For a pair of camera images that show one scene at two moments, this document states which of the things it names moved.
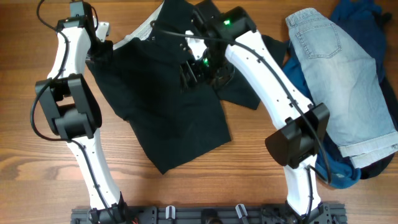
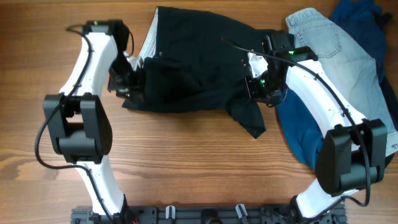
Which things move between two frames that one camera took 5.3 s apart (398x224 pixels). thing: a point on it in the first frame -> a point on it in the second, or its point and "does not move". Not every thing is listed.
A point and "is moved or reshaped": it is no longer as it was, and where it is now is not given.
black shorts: [147, 78] is moved or reshaped
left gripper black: [105, 56] -> [135, 83]
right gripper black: [191, 73] -> [252, 92]
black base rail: [323, 214] does not move
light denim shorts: [344, 83] does not move
